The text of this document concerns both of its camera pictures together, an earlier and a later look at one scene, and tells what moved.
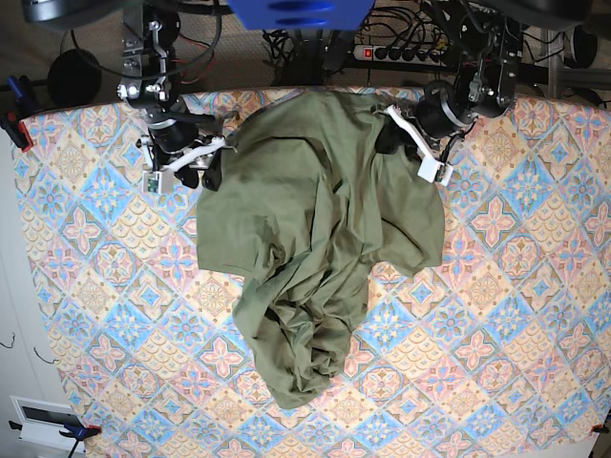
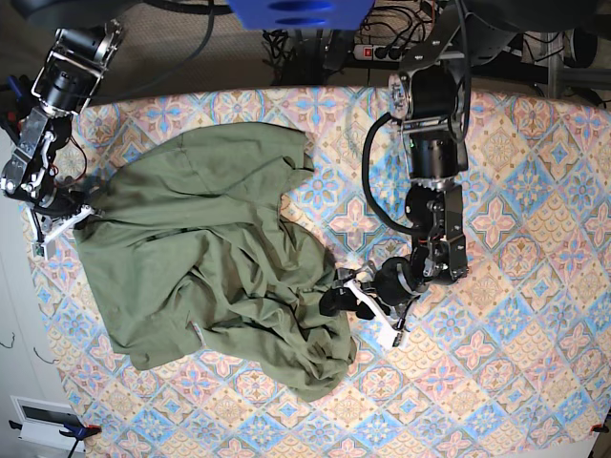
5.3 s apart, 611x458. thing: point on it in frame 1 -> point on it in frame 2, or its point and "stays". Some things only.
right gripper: [442, 111] -> [396, 281]
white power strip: [380, 52] stays
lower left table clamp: [77, 432] stays
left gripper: [174, 135] -> [66, 203]
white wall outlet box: [42, 422] stays
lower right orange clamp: [600, 428] stays
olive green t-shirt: [309, 207] -> [191, 257]
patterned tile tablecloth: [503, 350] stays
